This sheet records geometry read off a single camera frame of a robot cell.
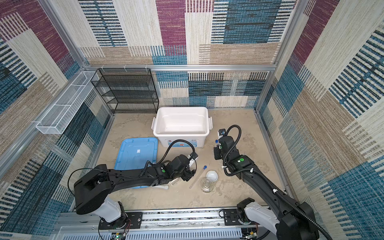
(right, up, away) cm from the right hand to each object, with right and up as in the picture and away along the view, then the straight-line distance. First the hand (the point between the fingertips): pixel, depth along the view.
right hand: (219, 148), depth 83 cm
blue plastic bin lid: (-53, -6, +15) cm, 55 cm away
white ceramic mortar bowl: (-3, -16, +3) cm, 16 cm away
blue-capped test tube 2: (-7, -13, +7) cm, 16 cm away
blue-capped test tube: (-2, +3, +1) cm, 4 cm away
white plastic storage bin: (-30, +13, +25) cm, 42 cm away
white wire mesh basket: (-78, +14, -13) cm, 81 cm away
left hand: (-15, -9, +2) cm, 18 cm away
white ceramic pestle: (-31, -21, -1) cm, 37 cm away
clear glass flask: (-7, -18, -5) cm, 20 cm away
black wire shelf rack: (-62, +37, +27) cm, 78 cm away
